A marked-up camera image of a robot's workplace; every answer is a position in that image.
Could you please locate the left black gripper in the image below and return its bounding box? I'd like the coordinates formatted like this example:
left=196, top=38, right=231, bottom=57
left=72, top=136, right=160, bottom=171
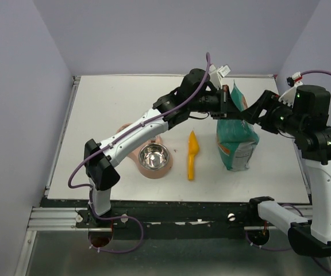
left=188, top=85, right=244, bottom=120

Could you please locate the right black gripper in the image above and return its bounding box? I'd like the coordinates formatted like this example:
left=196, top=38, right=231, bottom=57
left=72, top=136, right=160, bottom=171
left=238, top=88, right=305, bottom=136

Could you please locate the green pet food bag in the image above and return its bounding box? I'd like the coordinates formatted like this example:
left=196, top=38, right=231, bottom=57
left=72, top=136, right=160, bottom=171
left=215, top=80, right=260, bottom=173

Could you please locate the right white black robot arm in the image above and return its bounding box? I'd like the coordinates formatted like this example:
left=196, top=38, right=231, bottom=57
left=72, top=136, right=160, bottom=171
left=241, top=85, right=331, bottom=258

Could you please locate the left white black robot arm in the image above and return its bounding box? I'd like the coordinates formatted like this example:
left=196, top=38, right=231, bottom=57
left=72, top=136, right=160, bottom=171
left=84, top=66, right=238, bottom=227

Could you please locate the yellow plastic scoop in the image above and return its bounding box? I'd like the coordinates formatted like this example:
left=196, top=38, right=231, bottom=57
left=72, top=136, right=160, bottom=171
left=187, top=131, right=199, bottom=181

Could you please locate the front steel bowl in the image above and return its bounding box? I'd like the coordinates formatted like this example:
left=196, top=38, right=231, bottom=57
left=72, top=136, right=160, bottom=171
left=138, top=143, right=170, bottom=171

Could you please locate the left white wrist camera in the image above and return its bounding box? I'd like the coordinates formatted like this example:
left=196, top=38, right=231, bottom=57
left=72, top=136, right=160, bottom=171
left=209, top=64, right=231, bottom=89

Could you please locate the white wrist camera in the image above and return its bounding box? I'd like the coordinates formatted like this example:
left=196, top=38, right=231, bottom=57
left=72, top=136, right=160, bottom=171
left=209, top=64, right=231, bottom=89
left=278, top=72, right=303, bottom=108

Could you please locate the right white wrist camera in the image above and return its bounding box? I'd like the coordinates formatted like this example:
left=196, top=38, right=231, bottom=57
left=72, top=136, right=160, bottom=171
left=278, top=72, right=303, bottom=108

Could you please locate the black mounting rail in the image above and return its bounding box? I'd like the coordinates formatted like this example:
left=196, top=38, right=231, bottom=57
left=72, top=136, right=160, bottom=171
left=40, top=198, right=274, bottom=244

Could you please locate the aluminium frame extrusion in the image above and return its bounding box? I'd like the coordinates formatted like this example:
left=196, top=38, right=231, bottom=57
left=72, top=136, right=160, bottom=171
left=27, top=208, right=83, bottom=231

